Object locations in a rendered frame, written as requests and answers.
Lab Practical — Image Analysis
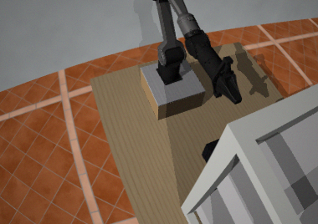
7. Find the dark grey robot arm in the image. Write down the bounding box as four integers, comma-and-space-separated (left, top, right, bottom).
153, 0, 220, 85

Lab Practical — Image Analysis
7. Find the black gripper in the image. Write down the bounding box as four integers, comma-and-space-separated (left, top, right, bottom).
204, 56, 242, 104

